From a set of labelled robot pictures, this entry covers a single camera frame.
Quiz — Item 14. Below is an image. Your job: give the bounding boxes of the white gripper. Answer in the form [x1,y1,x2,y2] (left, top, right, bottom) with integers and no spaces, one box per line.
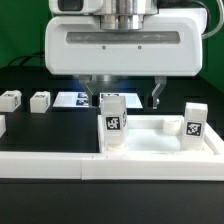
[45,8,207,109]

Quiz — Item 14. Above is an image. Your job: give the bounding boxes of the white square table top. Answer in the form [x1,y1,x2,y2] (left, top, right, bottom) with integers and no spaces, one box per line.
[98,115,224,155]

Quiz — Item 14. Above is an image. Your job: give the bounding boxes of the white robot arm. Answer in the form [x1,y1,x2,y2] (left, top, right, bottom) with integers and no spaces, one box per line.
[45,0,208,108]

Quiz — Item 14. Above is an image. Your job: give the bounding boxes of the white sheet with tags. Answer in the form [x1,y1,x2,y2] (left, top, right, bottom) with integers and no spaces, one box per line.
[53,92,142,109]

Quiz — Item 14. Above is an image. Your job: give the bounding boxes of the white L-shaped obstacle fence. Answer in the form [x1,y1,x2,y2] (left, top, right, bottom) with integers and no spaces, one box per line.
[0,152,224,181]

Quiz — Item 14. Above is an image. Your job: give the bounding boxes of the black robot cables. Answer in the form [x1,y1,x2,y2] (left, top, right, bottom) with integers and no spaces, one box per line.
[7,51,48,68]

